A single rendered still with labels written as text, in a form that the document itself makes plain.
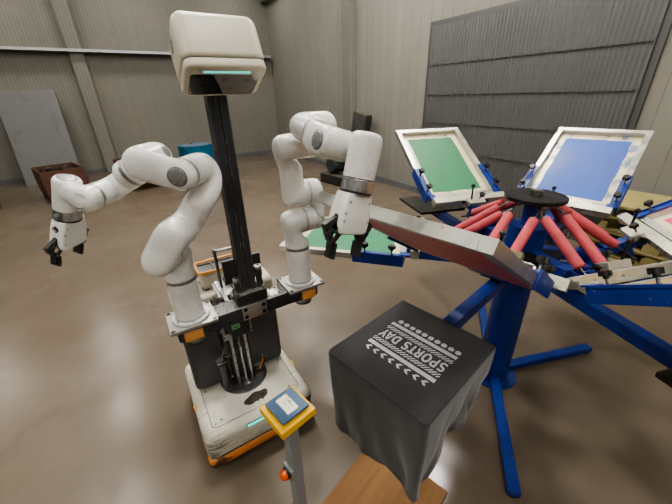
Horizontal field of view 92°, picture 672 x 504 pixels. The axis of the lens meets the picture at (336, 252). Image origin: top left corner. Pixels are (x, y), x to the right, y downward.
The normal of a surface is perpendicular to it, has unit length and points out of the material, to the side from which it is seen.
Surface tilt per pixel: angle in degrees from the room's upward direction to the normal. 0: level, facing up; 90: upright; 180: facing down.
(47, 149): 75
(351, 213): 88
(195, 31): 63
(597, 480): 0
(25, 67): 90
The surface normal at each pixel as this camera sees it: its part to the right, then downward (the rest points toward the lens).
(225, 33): 0.47, -0.08
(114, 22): 0.54, 0.36
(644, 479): -0.03, -0.90
